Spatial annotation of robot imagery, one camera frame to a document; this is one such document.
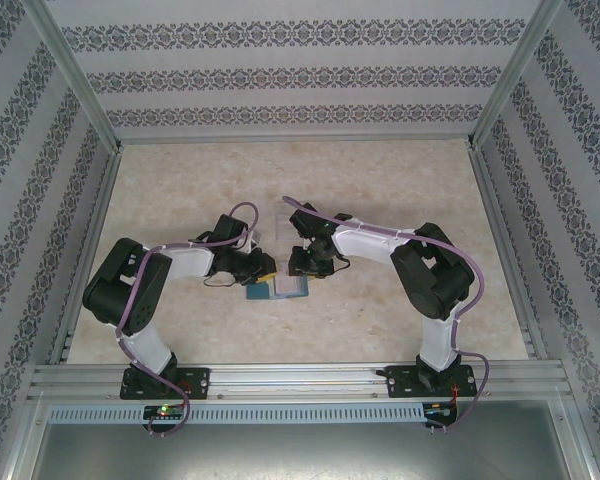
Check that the long aluminium mounting rail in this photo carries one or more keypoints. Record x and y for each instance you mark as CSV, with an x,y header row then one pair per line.
x,y
300,382

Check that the aluminium frame post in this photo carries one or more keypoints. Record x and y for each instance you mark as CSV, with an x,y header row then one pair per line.
x,y
76,75
514,75

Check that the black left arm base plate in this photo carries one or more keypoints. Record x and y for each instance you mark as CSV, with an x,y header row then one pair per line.
x,y
197,382

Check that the aluminium side rail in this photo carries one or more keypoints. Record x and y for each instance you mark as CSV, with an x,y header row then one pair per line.
x,y
506,250
100,220

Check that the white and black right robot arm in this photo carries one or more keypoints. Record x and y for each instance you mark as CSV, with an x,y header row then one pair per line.
x,y
365,245

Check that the blue card holder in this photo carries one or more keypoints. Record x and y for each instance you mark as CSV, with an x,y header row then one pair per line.
x,y
258,293

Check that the grey metal panel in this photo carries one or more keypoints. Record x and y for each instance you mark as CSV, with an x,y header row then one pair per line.
x,y
300,455

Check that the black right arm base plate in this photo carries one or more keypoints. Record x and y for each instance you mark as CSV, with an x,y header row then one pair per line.
x,y
399,385

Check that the short aluminium frame bar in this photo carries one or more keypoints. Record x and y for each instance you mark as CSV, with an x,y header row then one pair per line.
x,y
25,440
585,440

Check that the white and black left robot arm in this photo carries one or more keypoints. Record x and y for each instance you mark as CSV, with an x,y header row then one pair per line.
x,y
190,262

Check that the small controller circuit board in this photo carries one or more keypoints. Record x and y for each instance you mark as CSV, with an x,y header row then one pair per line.
x,y
439,410
164,412

